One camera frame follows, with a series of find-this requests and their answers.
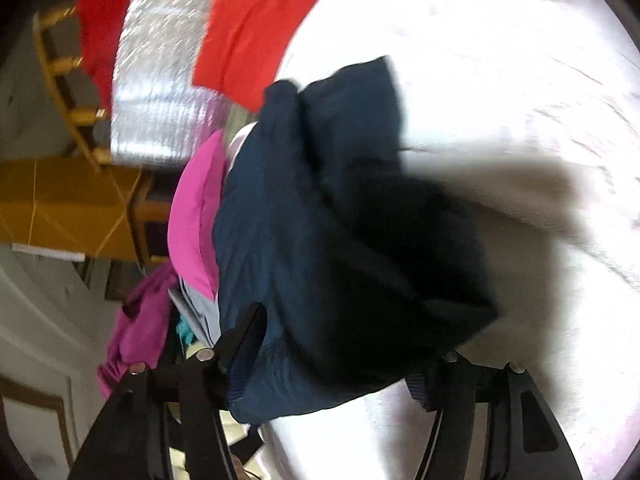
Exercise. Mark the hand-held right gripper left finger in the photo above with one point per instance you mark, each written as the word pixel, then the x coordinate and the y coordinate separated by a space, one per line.
pixel 235 350

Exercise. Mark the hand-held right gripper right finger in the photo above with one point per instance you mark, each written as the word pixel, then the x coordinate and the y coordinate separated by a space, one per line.
pixel 419 391

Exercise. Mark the navy blue padded jacket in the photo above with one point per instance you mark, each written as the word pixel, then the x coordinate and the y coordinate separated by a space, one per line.
pixel 300 240

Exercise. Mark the grey garment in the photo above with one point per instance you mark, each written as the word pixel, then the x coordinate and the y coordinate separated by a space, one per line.
pixel 200 315

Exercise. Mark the teal cloth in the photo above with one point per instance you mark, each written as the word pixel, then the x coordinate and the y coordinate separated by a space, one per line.
pixel 185 332

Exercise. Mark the cream leather sofa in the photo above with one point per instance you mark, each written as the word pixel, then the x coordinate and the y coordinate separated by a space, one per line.
pixel 232 422

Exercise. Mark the magenta cloth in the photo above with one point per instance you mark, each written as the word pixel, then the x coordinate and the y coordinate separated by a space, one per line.
pixel 140 325

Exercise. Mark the pink pillow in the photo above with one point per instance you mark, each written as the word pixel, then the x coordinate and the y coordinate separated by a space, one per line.
pixel 192 230

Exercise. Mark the yellow wooden pillar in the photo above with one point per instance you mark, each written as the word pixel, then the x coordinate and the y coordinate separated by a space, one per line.
pixel 65 205

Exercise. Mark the silver foil insulation sheet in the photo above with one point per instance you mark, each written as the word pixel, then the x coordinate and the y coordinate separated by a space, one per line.
pixel 155 85

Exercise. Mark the red cushion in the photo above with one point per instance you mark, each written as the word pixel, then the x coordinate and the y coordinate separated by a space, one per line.
pixel 245 45

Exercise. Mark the white bed sheet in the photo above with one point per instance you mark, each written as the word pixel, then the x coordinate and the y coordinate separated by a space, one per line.
pixel 500 85

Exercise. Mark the wooden stair railing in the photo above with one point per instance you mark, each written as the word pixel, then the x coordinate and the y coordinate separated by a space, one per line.
pixel 65 65

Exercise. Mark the dark red blanket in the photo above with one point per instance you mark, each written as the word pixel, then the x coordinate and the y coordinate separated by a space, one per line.
pixel 105 25

